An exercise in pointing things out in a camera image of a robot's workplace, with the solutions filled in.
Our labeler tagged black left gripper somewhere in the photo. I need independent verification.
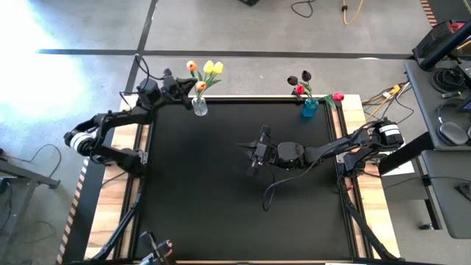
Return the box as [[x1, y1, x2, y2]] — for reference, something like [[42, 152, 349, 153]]
[[160, 68, 199, 111]]

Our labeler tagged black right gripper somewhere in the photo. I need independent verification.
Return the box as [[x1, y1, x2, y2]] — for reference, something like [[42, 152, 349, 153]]
[[236, 124, 279, 177]]

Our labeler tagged yellow artificial tulip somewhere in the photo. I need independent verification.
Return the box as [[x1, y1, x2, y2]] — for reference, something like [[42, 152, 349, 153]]
[[200, 60, 215, 100], [200, 61, 224, 100]]

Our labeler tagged dark purple artificial tulip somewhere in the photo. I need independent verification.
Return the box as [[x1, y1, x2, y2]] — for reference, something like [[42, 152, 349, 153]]
[[286, 75, 310, 99], [301, 69, 313, 99]]

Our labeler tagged clear glass vase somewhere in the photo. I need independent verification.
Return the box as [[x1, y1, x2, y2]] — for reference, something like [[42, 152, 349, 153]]
[[191, 96, 209, 118]]

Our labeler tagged blue glass vase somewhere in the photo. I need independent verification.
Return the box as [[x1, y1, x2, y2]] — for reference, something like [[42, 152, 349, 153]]
[[301, 96, 320, 119]]

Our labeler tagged person's hand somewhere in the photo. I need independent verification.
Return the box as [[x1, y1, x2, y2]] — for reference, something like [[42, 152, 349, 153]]
[[160, 238, 174, 258]]

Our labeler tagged light wooden table board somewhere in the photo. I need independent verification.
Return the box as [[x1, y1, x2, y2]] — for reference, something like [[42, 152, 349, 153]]
[[329, 94, 401, 259], [83, 94, 157, 261]]

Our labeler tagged white paper sheet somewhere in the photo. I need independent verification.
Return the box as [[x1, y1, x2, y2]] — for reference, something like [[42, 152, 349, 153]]
[[377, 138, 416, 177]]

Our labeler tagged black desk leg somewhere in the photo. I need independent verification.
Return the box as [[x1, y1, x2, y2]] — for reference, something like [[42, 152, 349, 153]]
[[378, 131, 436, 177]]

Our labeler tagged grey desk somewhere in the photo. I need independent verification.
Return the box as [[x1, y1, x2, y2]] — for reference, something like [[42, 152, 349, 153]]
[[404, 60, 471, 152], [420, 149, 471, 240]]

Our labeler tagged grey metal stand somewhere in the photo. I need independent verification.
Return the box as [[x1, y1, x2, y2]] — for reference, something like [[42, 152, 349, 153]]
[[0, 158, 62, 265]]

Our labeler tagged black computer mouse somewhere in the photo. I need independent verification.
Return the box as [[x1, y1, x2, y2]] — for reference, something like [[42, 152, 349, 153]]
[[437, 121, 470, 146]]

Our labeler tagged black and red device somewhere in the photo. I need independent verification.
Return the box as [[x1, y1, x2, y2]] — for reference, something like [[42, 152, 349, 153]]
[[411, 20, 467, 62]]

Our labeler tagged black monitor pole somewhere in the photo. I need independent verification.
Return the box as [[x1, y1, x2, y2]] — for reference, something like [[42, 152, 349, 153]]
[[419, 21, 471, 73]]

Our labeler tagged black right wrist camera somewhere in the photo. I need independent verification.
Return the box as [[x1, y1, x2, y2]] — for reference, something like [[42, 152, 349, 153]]
[[253, 142, 270, 161]]

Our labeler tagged black aluminium table frame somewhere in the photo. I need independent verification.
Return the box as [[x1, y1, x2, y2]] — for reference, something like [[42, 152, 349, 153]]
[[90, 94, 397, 265]]

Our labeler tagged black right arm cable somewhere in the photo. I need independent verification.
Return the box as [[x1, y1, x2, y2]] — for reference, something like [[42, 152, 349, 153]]
[[261, 146, 332, 213]]

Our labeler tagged black floor cable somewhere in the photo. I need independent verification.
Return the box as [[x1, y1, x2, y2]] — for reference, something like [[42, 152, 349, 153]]
[[290, 0, 314, 19]]

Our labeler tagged yellow floor cable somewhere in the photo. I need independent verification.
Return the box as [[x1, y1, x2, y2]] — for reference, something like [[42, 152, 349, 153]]
[[341, 0, 365, 27]]

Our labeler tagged coiled black cable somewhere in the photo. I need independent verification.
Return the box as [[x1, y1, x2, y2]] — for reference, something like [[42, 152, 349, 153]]
[[430, 67, 467, 93]]

